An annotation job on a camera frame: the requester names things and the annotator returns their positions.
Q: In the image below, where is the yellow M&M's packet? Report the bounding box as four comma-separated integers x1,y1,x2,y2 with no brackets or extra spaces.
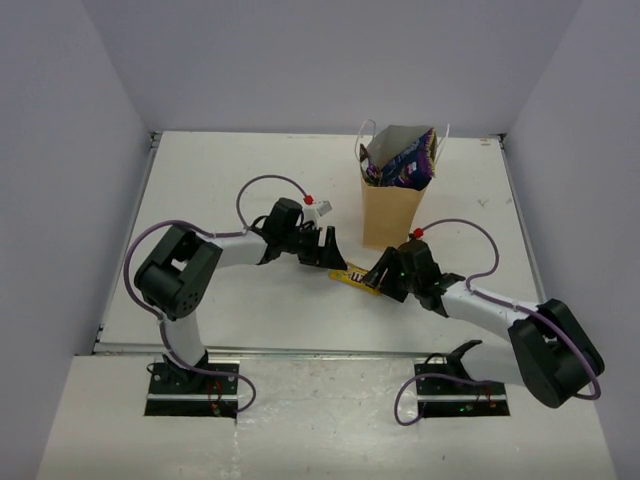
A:
328,262,381,296

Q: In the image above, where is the blue purple snack bag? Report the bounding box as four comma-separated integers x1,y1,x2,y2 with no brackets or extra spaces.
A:
379,125,438,191

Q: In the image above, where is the purple M&M's packet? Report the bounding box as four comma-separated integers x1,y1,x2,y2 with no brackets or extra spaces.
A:
358,144,382,187

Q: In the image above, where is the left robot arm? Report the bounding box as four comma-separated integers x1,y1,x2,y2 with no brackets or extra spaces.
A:
123,196,347,393

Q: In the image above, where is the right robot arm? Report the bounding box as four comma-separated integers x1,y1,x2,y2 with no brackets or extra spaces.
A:
362,239,605,408

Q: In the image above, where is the brown paper bag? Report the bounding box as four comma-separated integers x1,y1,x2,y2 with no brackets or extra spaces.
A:
354,125,447,250

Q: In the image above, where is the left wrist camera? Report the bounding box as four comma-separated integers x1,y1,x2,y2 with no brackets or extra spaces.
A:
303,200,332,226

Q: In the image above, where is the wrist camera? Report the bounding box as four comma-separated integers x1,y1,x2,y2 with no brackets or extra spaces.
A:
407,227,426,246
303,200,332,226

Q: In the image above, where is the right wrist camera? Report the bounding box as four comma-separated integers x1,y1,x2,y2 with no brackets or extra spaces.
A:
407,227,426,246

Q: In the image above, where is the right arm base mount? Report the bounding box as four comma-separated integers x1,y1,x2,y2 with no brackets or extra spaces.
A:
393,340,510,427

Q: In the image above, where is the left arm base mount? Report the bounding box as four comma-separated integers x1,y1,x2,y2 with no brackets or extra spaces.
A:
144,361,257,420

